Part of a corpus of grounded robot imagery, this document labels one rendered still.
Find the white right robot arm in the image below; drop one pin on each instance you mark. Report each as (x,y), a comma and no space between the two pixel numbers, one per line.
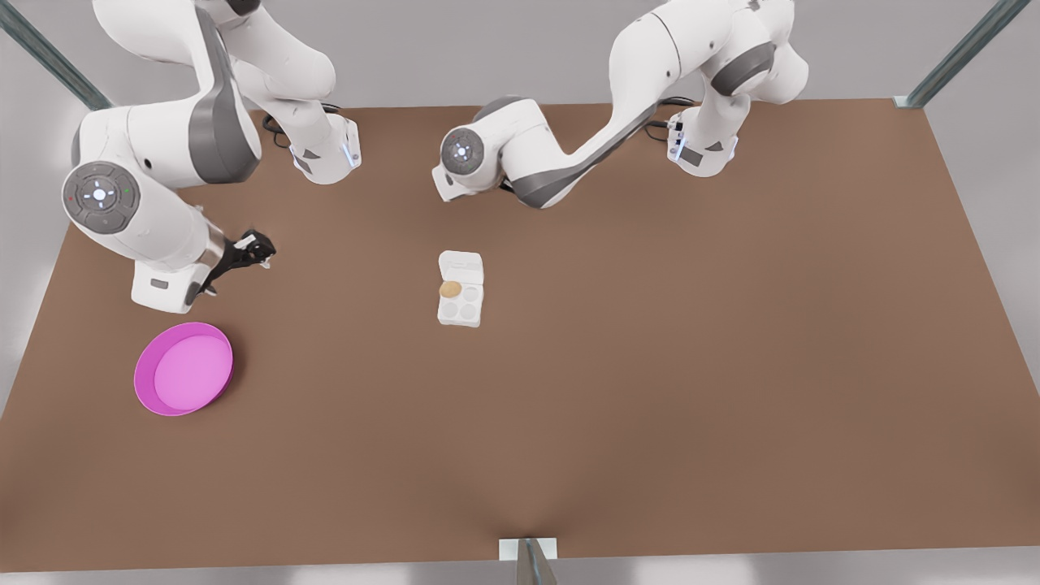
(154,138)

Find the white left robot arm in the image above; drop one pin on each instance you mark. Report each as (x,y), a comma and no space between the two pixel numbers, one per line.
(569,158)

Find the brown egg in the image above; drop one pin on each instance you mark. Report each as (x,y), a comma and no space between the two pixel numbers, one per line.
(450,288)

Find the white egg box base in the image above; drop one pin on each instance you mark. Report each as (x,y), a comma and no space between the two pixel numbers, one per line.
(460,307)

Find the pink round plate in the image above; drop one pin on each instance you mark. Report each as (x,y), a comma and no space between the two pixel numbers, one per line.
(185,370)

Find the silver frame post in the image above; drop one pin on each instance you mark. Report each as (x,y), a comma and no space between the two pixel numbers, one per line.
(530,562)
(959,55)
(49,55)

